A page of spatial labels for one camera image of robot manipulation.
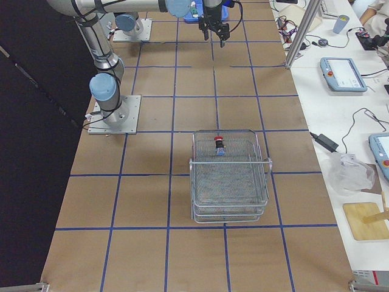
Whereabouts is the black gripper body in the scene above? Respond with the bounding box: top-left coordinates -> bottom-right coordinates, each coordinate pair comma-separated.
198,14 -> 229,39

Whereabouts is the blue plastic tray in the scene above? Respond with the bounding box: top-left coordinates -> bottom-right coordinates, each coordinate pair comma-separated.
183,0 -> 230,23

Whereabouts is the light blue cup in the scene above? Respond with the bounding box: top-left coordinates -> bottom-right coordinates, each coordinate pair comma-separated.
332,15 -> 349,34

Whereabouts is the blue teach pendant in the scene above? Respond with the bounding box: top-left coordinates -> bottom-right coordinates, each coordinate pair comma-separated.
368,133 -> 388,181
320,57 -> 368,92

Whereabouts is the black power adapter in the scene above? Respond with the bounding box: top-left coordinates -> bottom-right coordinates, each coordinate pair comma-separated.
314,134 -> 339,153

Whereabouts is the clear plastic bag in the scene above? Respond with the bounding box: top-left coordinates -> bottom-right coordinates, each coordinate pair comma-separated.
325,152 -> 376,194

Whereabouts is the wooden board stand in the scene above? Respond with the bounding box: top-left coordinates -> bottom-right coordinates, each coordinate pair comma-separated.
343,192 -> 388,241

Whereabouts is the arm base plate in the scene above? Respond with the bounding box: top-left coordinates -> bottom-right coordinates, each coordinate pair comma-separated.
113,18 -> 152,43
86,96 -> 142,134

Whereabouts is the aluminium frame post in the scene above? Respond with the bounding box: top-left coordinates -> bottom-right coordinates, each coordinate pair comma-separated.
284,0 -> 322,69

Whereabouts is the wire mesh shelf rack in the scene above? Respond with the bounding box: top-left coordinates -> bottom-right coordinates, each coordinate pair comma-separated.
189,130 -> 272,223

